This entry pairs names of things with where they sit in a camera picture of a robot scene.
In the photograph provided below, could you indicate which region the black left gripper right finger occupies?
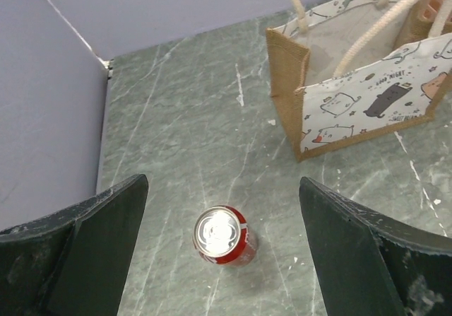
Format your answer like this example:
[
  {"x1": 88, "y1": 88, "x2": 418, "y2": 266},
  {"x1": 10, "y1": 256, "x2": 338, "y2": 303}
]
[{"x1": 299, "y1": 177, "x2": 451, "y2": 316}]

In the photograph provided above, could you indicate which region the red cola can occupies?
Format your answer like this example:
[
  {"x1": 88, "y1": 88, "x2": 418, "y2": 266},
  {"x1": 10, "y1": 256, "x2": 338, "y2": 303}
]
[{"x1": 192, "y1": 205, "x2": 258, "y2": 267}]

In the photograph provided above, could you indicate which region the orange plastic file organizer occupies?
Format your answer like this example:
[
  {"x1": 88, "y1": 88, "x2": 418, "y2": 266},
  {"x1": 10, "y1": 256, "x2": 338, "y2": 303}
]
[{"x1": 417, "y1": 0, "x2": 444, "y2": 23}]

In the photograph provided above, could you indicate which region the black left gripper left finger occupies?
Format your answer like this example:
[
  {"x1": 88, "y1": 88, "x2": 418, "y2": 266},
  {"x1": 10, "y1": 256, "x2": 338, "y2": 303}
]
[{"x1": 1, "y1": 174, "x2": 148, "y2": 315}]

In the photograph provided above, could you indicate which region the canvas jute cat-print bag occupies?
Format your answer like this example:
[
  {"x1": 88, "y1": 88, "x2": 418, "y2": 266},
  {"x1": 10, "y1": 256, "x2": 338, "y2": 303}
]
[{"x1": 266, "y1": 0, "x2": 451, "y2": 160}]

